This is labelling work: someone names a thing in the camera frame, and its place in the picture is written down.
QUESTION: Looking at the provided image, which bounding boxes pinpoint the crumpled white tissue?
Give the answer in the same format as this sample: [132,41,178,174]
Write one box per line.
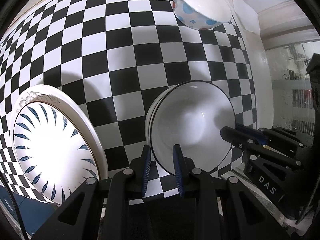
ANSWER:
[233,0,260,36]

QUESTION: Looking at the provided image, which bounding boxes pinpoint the blue cabinet door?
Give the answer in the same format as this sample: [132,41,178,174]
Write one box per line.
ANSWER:
[1,186,57,236]

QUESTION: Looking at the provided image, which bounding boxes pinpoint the white bowl dark rim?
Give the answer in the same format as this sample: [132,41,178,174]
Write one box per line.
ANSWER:
[150,80,235,174]

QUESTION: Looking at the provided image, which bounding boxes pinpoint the white plate grey flower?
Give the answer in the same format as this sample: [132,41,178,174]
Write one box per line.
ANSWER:
[10,85,108,205]

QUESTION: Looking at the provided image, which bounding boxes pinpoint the white plate blue leaf pattern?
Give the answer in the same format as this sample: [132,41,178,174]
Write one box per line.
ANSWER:
[12,101,100,205]

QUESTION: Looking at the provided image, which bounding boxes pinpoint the white bowl blue dots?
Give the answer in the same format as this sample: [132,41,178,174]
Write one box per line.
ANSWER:
[172,0,232,30]

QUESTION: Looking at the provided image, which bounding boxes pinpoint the glass sliding door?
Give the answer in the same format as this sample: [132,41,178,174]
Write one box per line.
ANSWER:
[266,41,319,136]

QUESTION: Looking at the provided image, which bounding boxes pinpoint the plain white bowl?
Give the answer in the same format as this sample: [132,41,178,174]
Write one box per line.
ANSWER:
[144,86,175,145]

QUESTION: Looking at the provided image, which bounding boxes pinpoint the black white checkered tablecloth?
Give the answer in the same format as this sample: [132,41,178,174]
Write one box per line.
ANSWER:
[1,0,257,199]

